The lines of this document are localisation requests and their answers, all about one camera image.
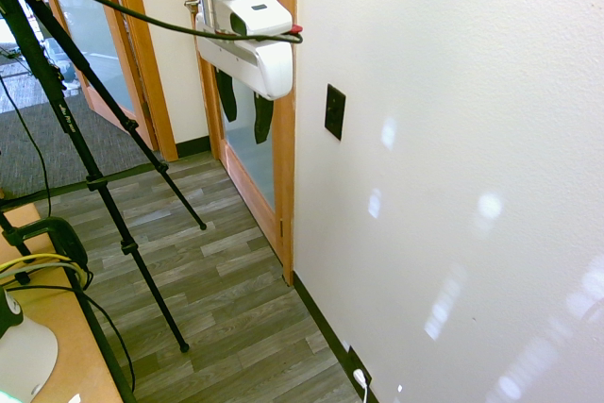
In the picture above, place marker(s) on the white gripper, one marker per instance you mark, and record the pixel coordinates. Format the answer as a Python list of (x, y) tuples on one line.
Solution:
[(264, 63)]

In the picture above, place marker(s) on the wooden glass door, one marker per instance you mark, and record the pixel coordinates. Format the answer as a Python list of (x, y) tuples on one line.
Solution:
[(245, 139)]

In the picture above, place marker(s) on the wooden framed glass partition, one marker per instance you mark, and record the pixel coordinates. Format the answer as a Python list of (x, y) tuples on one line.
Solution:
[(85, 35)]

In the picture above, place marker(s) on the black table clamp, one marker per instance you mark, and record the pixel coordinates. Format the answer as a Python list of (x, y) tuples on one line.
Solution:
[(52, 238)]

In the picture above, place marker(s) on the black wall light switch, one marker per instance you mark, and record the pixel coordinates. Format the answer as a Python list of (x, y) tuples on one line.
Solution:
[(335, 112)]

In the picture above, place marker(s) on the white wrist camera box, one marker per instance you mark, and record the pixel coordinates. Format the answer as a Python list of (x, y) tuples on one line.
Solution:
[(255, 16)]

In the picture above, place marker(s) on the wooden door frame post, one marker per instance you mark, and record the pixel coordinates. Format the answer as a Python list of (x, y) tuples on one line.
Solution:
[(146, 68)]

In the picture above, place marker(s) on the black camera tripod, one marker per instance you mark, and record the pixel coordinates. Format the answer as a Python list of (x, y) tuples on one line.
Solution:
[(71, 139)]

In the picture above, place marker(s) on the black wall outlet plate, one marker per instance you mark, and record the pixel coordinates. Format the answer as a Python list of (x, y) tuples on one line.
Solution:
[(359, 367)]

